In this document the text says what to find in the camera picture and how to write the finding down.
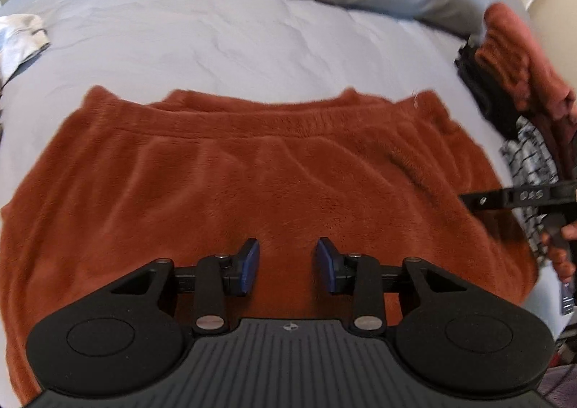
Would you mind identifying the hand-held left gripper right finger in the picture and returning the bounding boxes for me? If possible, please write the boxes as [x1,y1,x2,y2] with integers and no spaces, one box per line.
[316,237,465,337]

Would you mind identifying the person's right hand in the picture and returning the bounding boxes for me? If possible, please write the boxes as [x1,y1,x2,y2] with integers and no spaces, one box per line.
[543,222,577,285]

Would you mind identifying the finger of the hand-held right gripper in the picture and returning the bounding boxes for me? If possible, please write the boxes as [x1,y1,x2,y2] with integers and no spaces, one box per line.
[460,180,577,213]

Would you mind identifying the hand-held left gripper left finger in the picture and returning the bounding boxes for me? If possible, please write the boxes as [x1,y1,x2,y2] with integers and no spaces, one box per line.
[110,238,261,337]

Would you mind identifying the rust fleece pants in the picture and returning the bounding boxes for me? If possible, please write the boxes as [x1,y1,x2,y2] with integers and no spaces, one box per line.
[0,84,542,406]

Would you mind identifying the bed with grey sheet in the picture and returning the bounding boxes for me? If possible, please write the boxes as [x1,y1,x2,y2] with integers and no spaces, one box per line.
[0,0,577,408]

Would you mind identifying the black white patterned garment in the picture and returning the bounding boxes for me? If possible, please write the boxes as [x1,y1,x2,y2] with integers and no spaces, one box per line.
[499,117,562,267]

